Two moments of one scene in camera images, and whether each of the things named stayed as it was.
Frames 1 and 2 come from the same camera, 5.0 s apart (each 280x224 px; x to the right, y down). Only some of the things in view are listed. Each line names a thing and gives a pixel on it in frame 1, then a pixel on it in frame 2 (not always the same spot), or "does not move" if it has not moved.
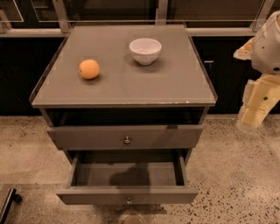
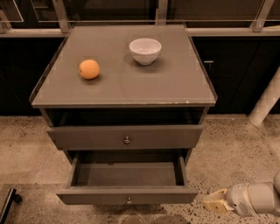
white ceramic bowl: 145,50 does not move
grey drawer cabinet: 129,113 does not move
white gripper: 268,49 -> 236,199
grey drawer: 129,177 does not move
